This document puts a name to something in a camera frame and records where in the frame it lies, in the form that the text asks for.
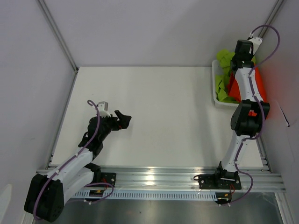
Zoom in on left aluminium corner post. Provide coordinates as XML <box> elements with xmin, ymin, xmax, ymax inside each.
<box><xmin>36</xmin><ymin>0</ymin><xmax>78</xmax><ymax>72</ymax></box>

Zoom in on white plastic basket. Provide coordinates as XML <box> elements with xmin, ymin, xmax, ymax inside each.
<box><xmin>212</xmin><ymin>59</ymin><xmax>238</xmax><ymax>109</ymax></box>

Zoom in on green shorts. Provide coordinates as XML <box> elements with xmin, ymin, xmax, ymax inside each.
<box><xmin>216</xmin><ymin>49</ymin><xmax>241</xmax><ymax>104</ymax></box>

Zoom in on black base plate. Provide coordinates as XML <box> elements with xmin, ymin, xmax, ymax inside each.
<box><xmin>91</xmin><ymin>172</ymin><xmax>117</xmax><ymax>188</ymax></box>
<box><xmin>193</xmin><ymin>174</ymin><xmax>242</xmax><ymax>190</ymax></box>

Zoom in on white slotted cable duct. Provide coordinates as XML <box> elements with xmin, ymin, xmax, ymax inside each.
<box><xmin>72</xmin><ymin>189</ymin><xmax>217</xmax><ymax>201</ymax></box>

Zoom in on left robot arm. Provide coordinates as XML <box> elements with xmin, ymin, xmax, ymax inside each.
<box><xmin>24</xmin><ymin>110</ymin><xmax>132</xmax><ymax>222</ymax></box>

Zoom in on aluminium corner post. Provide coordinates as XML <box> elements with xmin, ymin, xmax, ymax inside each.
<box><xmin>36</xmin><ymin>0</ymin><xmax>78</xmax><ymax>72</ymax></box>
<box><xmin>254</xmin><ymin>0</ymin><xmax>286</xmax><ymax>39</ymax></box>

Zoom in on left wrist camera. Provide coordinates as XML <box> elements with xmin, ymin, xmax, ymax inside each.
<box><xmin>97</xmin><ymin>101</ymin><xmax>111</xmax><ymax>118</ymax></box>

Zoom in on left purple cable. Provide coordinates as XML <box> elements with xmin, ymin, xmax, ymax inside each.
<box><xmin>32</xmin><ymin>99</ymin><xmax>115</xmax><ymax>221</ymax></box>

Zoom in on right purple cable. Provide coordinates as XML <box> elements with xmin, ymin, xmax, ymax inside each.
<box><xmin>217</xmin><ymin>25</ymin><xmax>280</xmax><ymax>207</ymax></box>

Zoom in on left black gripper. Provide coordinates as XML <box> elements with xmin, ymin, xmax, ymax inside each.
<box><xmin>98</xmin><ymin>110</ymin><xmax>131</xmax><ymax>142</ymax></box>

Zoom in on aluminium front rail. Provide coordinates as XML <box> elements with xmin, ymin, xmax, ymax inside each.
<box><xmin>31</xmin><ymin>166</ymin><xmax>287</xmax><ymax>193</ymax></box>

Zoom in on orange shorts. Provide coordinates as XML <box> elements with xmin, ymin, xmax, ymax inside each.
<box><xmin>231</xmin><ymin>68</ymin><xmax>268</xmax><ymax>105</ymax></box>

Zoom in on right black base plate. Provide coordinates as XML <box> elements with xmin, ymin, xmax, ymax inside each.
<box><xmin>193</xmin><ymin>174</ymin><xmax>242</xmax><ymax>190</ymax></box>

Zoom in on right aluminium corner post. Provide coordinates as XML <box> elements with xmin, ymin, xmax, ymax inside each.
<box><xmin>254</xmin><ymin>0</ymin><xmax>286</xmax><ymax>39</ymax></box>

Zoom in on purple cable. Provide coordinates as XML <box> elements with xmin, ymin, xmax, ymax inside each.
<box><xmin>32</xmin><ymin>99</ymin><xmax>115</xmax><ymax>221</ymax></box>
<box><xmin>217</xmin><ymin>25</ymin><xmax>280</xmax><ymax>207</ymax></box>

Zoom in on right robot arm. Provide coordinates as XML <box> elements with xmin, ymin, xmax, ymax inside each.
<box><xmin>212</xmin><ymin>37</ymin><xmax>270</xmax><ymax>189</ymax></box>

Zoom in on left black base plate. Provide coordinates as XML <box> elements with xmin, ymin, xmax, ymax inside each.
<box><xmin>91</xmin><ymin>172</ymin><xmax>117</xmax><ymax>188</ymax></box>

